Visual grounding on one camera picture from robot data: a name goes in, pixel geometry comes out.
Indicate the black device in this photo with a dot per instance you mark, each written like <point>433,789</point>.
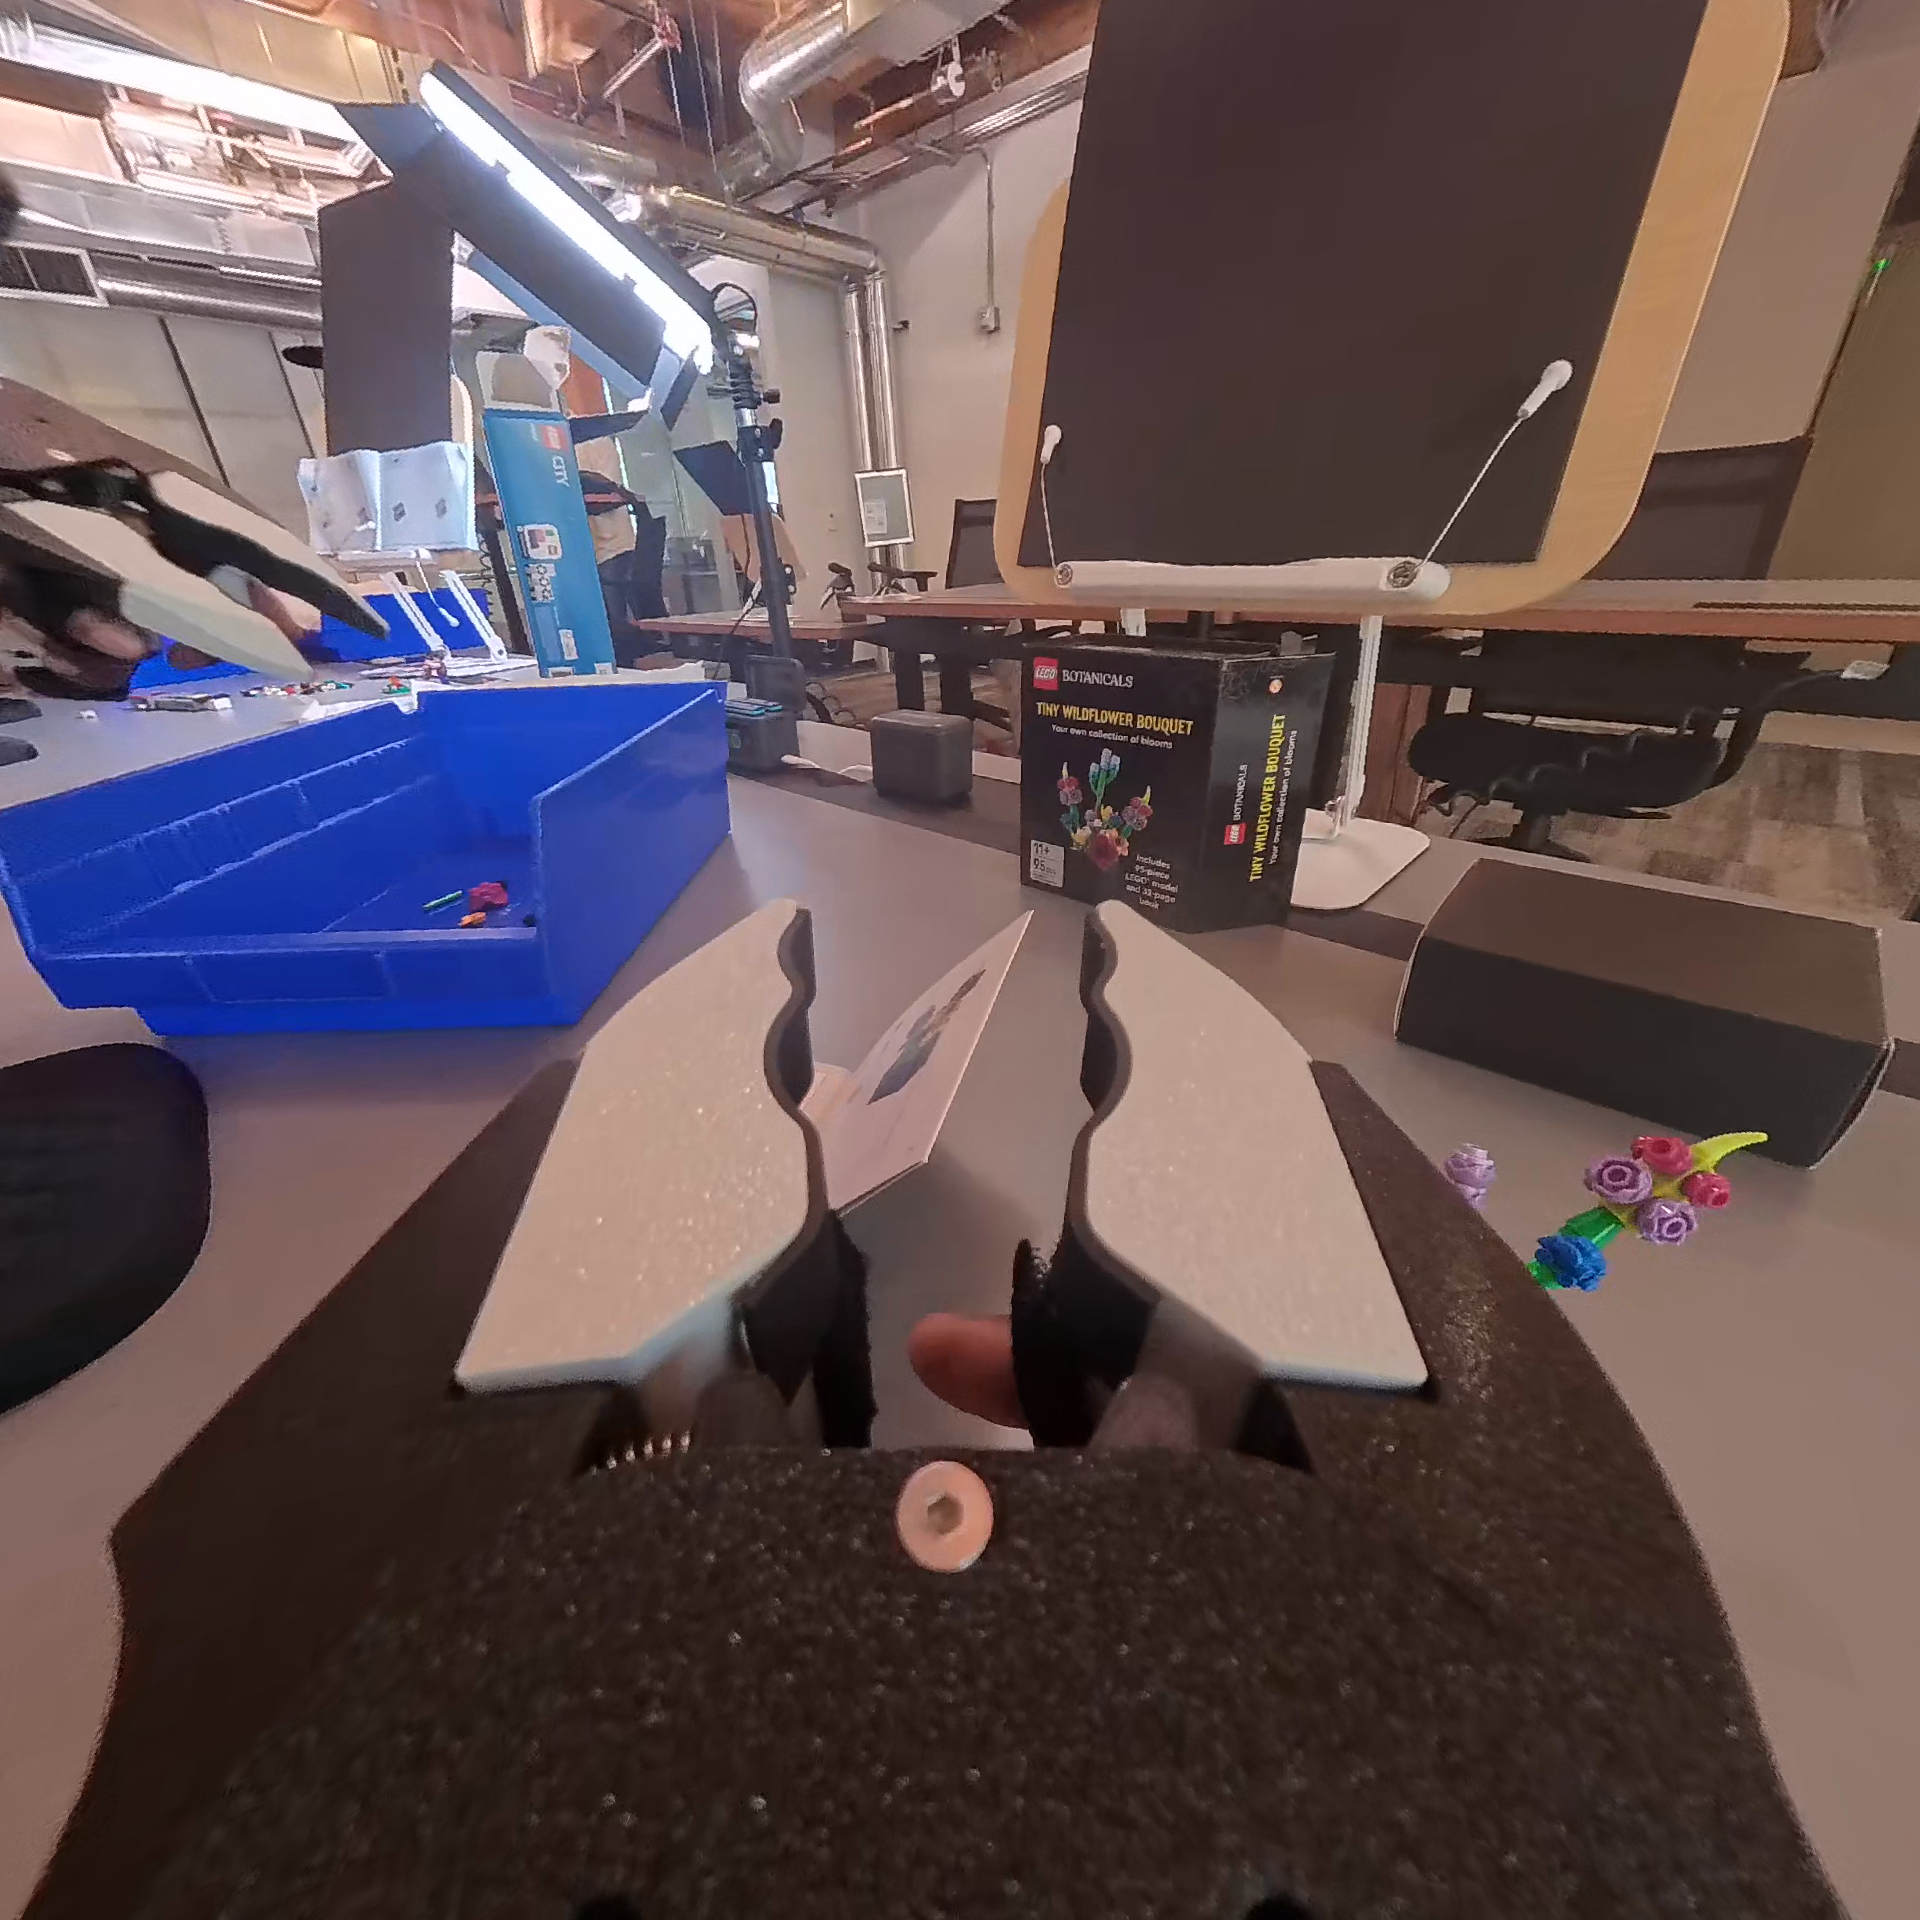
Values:
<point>923,755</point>

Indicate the grey desk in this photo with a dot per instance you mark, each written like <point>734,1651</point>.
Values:
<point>1561,1411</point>

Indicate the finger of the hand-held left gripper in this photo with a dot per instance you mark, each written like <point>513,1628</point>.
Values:
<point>137,587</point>
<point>256,527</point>

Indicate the person's right hand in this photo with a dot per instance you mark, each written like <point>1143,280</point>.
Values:
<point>967,1357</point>

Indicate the blue printed carton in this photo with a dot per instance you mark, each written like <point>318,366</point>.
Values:
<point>546,541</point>

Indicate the pile of toy brick pieces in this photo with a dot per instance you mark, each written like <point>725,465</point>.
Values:
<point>474,898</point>

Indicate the framed wall sign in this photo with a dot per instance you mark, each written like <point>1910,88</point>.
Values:
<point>883,505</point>

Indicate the green stem brick piece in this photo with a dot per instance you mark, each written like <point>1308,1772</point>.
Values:
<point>1591,1225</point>

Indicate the black wrist rest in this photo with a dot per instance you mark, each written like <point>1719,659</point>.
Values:
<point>91,1200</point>

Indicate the silver ceiling air duct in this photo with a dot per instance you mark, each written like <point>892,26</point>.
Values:
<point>781,60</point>

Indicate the small black box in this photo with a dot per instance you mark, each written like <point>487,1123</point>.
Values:
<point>760,730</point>

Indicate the black desk lamp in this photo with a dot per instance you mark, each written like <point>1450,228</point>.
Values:
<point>541,211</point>

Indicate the black office chair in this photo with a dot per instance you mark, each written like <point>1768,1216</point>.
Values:
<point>1591,751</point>

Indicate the blue storage bin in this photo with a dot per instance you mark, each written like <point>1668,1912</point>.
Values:
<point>421,623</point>
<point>331,870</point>

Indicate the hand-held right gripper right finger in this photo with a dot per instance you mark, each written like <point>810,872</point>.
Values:
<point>1246,1186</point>

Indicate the black product box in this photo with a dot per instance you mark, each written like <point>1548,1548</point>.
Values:
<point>1171,766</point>

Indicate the flat black box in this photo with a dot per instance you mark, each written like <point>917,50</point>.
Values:
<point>1650,1006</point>

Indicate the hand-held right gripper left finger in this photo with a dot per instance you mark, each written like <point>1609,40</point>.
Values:
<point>646,1186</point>

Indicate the person's left hand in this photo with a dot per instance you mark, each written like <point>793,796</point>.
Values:
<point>76,637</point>

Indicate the instruction booklet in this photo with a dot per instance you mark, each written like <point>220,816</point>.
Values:
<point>917,1067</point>

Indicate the purple flower brick piece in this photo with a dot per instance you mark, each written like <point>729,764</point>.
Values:
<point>1621,1182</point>
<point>1672,1223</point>
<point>1471,1170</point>

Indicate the small pink brick piece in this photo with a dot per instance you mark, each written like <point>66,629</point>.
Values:
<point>1656,1152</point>
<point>1705,1189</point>

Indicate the wooden background desk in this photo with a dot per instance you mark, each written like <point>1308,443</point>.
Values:
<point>1501,611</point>

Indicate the lime round brick piece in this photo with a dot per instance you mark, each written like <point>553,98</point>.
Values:
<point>1728,1147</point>

